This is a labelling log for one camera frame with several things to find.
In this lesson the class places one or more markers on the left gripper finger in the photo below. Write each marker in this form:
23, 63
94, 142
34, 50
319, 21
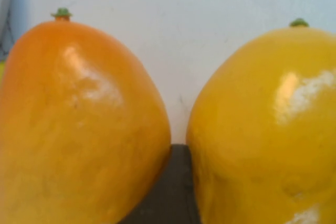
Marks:
170, 195

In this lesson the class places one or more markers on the plain yellow mango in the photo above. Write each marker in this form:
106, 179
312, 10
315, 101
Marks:
262, 142

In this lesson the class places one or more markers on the yellow mango with orange blush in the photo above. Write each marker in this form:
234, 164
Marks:
78, 129

